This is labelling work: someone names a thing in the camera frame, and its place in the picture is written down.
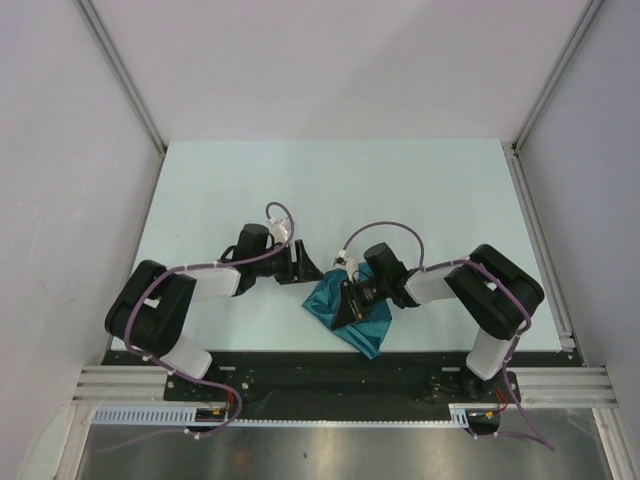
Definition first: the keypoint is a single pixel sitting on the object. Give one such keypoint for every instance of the left aluminium corner post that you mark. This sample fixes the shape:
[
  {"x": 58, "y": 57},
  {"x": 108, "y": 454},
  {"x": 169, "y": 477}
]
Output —
[{"x": 115, "y": 62}]

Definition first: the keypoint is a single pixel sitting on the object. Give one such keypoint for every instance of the aluminium corner post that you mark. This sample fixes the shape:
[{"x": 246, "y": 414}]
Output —
[
  {"x": 571, "y": 47},
  {"x": 115, "y": 62}
]

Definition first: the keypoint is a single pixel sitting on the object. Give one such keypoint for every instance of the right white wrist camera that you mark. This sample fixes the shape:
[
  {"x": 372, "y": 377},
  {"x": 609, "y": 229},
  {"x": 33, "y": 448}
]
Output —
[{"x": 349, "y": 264}]

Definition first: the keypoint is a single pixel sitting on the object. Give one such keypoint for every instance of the white slotted cable duct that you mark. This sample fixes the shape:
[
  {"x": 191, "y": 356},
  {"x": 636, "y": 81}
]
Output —
[{"x": 207, "y": 417}]

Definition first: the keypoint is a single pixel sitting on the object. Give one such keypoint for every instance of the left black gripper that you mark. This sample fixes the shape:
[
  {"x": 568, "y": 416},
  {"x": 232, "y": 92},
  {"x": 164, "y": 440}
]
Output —
[{"x": 305, "y": 270}]

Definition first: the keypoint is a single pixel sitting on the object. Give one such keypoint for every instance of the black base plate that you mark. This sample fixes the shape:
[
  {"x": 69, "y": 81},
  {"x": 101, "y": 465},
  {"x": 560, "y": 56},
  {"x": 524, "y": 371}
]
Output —
[{"x": 391, "y": 386}]

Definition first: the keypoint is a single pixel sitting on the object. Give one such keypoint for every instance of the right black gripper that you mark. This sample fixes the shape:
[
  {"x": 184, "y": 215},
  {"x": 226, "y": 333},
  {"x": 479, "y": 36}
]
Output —
[{"x": 347, "y": 312}]

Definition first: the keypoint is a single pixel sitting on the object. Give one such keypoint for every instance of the teal satin napkin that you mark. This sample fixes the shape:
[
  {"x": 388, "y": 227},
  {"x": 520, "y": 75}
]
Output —
[{"x": 367, "y": 336}]

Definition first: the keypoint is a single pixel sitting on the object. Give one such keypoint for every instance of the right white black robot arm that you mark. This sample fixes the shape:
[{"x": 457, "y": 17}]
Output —
[{"x": 498, "y": 295}]

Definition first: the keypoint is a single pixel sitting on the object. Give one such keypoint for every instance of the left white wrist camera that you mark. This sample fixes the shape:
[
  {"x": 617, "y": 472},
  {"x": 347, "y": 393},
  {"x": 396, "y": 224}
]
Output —
[{"x": 281, "y": 230}]

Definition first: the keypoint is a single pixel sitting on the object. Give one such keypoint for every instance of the right aluminium corner post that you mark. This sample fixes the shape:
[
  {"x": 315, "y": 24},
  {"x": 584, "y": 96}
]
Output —
[{"x": 571, "y": 47}]

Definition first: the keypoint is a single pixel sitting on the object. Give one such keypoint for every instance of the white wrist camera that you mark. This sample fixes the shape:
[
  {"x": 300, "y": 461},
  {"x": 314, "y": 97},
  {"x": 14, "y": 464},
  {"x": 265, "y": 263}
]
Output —
[
  {"x": 281, "y": 230},
  {"x": 349, "y": 264}
]

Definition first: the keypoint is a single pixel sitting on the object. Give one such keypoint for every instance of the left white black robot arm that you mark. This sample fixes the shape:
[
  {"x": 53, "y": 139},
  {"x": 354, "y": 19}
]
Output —
[{"x": 151, "y": 310}]

